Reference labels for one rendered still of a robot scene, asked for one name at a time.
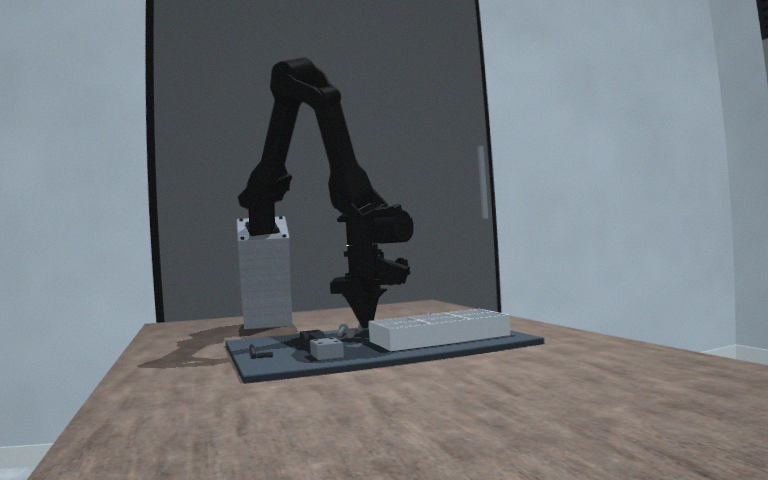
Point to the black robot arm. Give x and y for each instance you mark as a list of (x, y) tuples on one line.
[(269, 181)]

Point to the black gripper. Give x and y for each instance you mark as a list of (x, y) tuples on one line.
[(364, 307)]

